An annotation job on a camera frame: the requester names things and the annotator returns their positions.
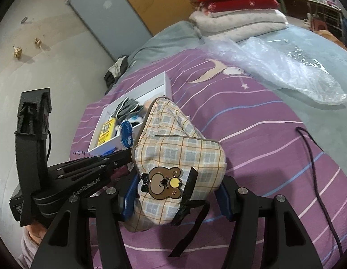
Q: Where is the folded speckled white quilt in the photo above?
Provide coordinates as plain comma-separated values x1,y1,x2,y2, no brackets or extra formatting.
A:
189,8,289,39

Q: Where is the metal rack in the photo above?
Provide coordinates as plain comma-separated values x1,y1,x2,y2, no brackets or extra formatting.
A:
292,0,345,35

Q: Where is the wooden board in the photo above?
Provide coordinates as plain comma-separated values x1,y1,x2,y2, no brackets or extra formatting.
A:
110,0,197,32

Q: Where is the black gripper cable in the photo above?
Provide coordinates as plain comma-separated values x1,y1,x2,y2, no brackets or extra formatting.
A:
46,129,52,163

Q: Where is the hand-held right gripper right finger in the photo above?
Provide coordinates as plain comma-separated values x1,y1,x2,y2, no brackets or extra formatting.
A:
215,175,324,269

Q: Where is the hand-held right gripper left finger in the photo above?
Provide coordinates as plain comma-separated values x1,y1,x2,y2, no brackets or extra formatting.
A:
30,175,141,269

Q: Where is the grey cabinet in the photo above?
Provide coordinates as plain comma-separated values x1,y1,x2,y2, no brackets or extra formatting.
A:
67,0,152,60

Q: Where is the tan cloth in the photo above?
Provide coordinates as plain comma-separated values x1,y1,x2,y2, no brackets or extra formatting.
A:
316,29,345,48

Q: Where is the grey and white glove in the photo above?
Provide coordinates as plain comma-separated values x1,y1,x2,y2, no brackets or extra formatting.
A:
114,97,146,121

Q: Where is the purple striped blanket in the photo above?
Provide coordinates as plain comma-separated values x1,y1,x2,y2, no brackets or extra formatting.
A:
68,48,347,269

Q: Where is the yellow packet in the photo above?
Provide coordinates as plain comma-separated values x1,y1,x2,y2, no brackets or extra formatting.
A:
98,118,117,146

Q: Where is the plaid pouch with bear patch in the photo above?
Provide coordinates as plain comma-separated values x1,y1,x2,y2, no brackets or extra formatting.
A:
131,97,228,258

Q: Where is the black and white cloth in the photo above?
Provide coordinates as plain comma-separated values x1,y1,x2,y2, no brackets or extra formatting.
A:
104,56,129,89

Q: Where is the white packet with blue logo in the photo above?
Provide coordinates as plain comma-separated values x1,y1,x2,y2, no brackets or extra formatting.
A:
119,120,135,148

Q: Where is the clear plastic bag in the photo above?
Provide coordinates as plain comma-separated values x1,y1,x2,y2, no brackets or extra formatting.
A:
203,36,347,106

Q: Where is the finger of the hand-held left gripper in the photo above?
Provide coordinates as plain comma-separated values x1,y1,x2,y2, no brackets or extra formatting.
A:
57,149,133,174
58,159,132,184

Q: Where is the person's left forearm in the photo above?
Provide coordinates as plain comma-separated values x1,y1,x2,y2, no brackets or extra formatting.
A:
18,219,49,268

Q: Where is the light blue bedsheet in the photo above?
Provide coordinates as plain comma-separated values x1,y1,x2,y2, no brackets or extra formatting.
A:
129,20,347,157

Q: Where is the white cardboard box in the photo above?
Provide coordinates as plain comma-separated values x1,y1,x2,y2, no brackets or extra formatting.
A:
88,71,172,157

